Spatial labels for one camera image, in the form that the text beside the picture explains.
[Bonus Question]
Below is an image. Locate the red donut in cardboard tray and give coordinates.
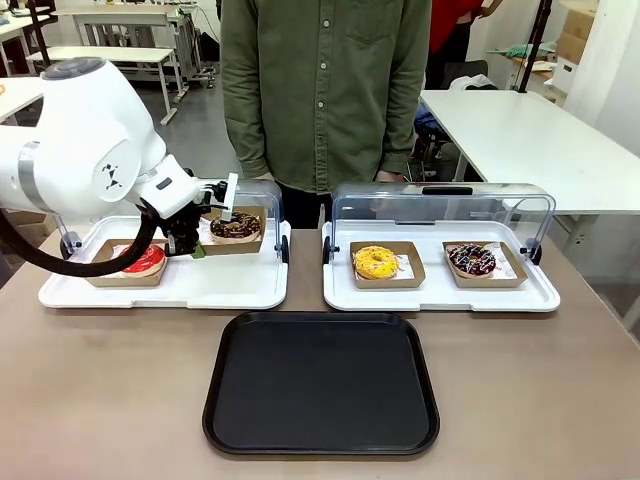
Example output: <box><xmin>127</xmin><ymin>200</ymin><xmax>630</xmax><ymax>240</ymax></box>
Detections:
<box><xmin>85</xmin><ymin>238</ymin><xmax>171</xmax><ymax>289</ymax></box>

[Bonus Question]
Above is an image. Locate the white storage box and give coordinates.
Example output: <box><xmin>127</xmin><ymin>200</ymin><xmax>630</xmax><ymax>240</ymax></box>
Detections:
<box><xmin>552</xmin><ymin>56</ymin><xmax>581</xmax><ymax>96</ymax></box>

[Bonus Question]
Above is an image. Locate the large white table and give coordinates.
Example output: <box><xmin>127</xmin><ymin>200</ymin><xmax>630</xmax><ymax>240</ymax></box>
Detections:
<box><xmin>418</xmin><ymin>89</ymin><xmax>640</xmax><ymax>217</ymax></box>

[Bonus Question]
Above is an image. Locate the black chair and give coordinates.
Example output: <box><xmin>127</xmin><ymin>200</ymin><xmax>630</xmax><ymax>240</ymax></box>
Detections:
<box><xmin>27</xmin><ymin>0</ymin><xmax>56</xmax><ymax>66</ymax></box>

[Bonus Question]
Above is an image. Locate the chocolate donut with nut crumbs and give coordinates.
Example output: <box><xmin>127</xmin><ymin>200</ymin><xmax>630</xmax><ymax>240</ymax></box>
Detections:
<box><xmin>209</xmin><ymin>211</ymin><xmax>263</xmax><ymax>240</ymax></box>

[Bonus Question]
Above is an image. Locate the white table with metal legs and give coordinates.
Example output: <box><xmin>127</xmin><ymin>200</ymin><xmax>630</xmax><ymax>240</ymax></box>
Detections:
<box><xmin>24</xmin><ymin>46</ymin><xmax>176</xmax><ymax>126</ymax></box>

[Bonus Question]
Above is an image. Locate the clear display case lid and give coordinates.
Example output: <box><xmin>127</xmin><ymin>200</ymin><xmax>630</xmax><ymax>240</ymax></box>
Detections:
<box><xmin>322</xmin><ymin>181</ymin><xmax>558</xmax><ymax>266</ymax></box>
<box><xmin>52</xmin><ymin>179</ymin><xmax>291</xmax><ymax>264</ymax></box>

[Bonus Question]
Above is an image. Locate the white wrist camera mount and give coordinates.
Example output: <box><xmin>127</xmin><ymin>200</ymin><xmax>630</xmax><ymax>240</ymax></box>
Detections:
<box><xmin>197</xmin><ymin>172</ymin><xmax>239</xmax><ymax>224</ymax></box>

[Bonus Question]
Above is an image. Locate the person in red top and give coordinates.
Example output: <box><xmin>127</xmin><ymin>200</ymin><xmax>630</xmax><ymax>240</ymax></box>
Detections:
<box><xmin>428</xmin><ymin>0</ymin><xmax>501</xmax><ymax>56</ymax></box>

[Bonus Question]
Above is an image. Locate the teal cloth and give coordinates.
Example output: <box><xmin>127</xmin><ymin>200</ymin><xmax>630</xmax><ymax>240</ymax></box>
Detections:
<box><xmin>494</xmin><ymin>43</ymin><xmax>557</xmax><ymax>61</ymax></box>

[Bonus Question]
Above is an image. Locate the black stand pole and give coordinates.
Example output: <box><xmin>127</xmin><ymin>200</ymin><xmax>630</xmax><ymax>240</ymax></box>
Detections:
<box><xmin>516</xmin><ymin>0</ymin><xmax>554</xmax><ymax>95</ymax></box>

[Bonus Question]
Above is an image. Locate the chocolate donut with coloured sprinkles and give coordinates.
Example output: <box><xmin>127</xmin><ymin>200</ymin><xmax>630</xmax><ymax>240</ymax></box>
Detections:
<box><xmin>448</xmin><ymin>243</ymin><xmax>498</xmax><ymax>278</ymax></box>

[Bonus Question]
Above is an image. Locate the brown cardboard box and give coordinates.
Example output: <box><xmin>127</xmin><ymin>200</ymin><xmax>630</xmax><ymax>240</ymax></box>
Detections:
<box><xmin>0</xmin><ymin>209</ymin><xmax>59</xmax><ymax>251</ymax></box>
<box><xmin>555</xmin><ymin>7</ymin><xmax>596</xmax><ymax>66</ymax></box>

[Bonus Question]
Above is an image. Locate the dark sprinkled donut in tray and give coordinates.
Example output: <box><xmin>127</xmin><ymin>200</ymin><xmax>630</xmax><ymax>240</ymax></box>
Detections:
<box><xmin>441</xmin><ymin>240</ymin><xmax>530</xmax><ymax>289</ymax></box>

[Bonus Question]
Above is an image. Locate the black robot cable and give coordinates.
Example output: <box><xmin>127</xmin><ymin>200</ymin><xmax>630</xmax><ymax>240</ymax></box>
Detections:
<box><xmin>0</xmin><ymin>198</ymin><xmax>169</xmax><ymax>279</ymax></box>

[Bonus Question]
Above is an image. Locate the red glazed donut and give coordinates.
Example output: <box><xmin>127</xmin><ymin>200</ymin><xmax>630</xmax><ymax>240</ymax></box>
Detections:
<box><xmin>119</xmin><ymin>243</ymin><xmax>167</xmax><ymax>278</ymax></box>

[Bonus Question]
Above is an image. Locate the yellow sprinkled donut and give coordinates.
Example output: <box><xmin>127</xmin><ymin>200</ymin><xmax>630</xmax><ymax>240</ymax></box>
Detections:
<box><xmin>352</xmin><ymin>245</ymin><xmax>400</xmax><ymax>280</ymax></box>

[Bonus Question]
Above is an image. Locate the person in green shirt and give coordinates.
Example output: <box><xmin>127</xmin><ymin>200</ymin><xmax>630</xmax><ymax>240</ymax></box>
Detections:
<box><xmin>219</xmin><ymin>0</ymin><xmax>434</xmax><ymax>231</ymax></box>

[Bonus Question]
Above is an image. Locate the black serving tray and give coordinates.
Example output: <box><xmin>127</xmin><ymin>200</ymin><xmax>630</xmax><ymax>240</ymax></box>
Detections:
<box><xmin>201</xmin><ymin>310</ymin><xmax>441</xmax><ymax>457</ymax></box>

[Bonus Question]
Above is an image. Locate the white cloth bundle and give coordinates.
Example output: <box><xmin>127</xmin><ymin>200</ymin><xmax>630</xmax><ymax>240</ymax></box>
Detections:
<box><xmin>449</xmin><ymin>73</ymin><xmax>499</xmax><ymax>92</ymax></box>

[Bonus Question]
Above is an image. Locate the grey workbench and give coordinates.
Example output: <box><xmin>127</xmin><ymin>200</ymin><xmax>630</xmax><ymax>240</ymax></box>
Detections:
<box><xmin>54</xmin><ymin>3</ymin><xmax>206</xmax><ymax>91</ymax></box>

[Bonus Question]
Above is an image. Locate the white table edge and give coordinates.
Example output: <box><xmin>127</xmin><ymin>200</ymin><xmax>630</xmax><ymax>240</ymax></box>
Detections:
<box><xmin>0</xmin><ymin>77</ymin><xmax>46</xmax><ymax>124</ymax></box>

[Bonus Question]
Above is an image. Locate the yellow donut in cardboard tray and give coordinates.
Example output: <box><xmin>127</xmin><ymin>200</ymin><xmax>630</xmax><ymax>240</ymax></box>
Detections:
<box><xmin>348</xmin><ymin>240</ymin><xmax>427</xmax><ymax>290</ymax></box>

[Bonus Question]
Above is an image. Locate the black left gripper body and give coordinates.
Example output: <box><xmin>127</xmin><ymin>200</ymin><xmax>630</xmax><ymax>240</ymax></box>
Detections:
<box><xmin>158</xmin><ymin>202</ymin><xmax>202</xmax><ymax>245</ymax></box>

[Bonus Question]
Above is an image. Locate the white display case base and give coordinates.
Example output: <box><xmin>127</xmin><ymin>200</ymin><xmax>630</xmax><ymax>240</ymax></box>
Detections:
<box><xmin>38</xmin><ymin>215</ymin><xmax>291</xmax><ymax>310</ymax></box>
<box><xmin>322</xmin><ymin>219</ymin><xmax>562</xmax><ymax>314</ymax></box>

